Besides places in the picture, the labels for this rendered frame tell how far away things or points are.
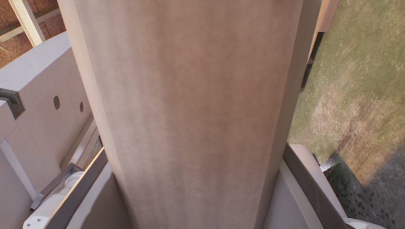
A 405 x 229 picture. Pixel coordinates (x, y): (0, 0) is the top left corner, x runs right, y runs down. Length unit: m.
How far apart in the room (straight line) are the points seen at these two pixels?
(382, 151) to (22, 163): 1.84
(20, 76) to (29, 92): 0.05
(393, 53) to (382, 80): 0.17
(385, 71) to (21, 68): 1.83
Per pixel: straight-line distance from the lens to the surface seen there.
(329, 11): 2.24
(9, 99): 0.74
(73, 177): 0.45
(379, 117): 1.76
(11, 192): 0.87
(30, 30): 2.62
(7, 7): 2.70
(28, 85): 0.75
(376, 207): 1.89
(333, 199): 1.63
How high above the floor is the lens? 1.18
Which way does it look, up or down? level
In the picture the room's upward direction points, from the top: 91 degrees counter-clockwise
